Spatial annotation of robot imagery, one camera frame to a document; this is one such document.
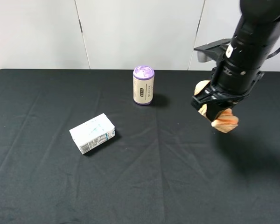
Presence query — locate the black tablecloth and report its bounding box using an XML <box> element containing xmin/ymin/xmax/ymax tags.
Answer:
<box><xmin>0</xmin><ymin>69</ymin><xmax>280</xmax><ymax>224</ymax></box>

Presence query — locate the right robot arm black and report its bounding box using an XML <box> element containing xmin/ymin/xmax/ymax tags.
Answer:
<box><xmin>191</xmin><ymin>0</ymin><xmax>280</xmax><ymax>121</ymax></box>

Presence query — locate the ridged yellow bread loaf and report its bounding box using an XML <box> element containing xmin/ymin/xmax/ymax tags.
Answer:
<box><xmin>194</xmin><ymin>80</ymin><xmax>239</xmax><ymax>133</ymax></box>

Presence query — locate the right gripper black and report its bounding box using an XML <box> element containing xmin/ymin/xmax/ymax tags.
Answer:
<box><xmin>191</xmin><ymin>66</ymin><xmax>264</xmax><ymax>122</ymax></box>

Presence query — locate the purple-capped beige roll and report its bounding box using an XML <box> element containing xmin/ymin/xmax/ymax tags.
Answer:
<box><xmin>133</xmin><ymin>66</ymin><xmax>154</xmax><ymax>105</ymax></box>

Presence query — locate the white milk carton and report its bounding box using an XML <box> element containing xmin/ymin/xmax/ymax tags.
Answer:
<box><xmin>70</xmin><ymin>113</ymin><xmax>115</xmax><ymax>154</ymax></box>

